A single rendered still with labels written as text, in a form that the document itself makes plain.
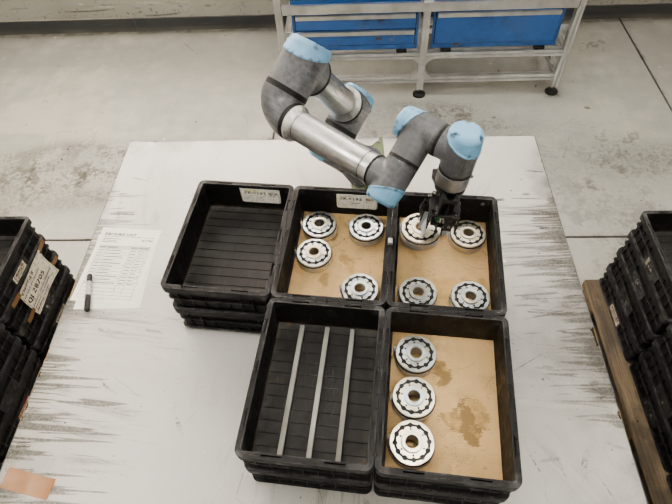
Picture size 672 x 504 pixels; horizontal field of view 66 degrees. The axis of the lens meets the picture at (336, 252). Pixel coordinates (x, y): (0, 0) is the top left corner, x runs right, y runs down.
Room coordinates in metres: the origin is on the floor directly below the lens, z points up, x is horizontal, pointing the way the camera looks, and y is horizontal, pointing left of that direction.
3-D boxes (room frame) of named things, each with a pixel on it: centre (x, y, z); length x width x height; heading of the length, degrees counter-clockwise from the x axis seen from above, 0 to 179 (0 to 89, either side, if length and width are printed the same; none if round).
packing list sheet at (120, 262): (1.02, 0.72, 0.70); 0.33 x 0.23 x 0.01; 175
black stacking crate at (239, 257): (0.94, 0.29, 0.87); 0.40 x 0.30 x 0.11; 170
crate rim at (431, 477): (0.44, -0.23, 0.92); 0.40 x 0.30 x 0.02; 170
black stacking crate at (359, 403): (0.49, 0.07, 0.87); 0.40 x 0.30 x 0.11; 170
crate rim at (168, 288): (0.94, 0.29, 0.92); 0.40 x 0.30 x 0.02; 170
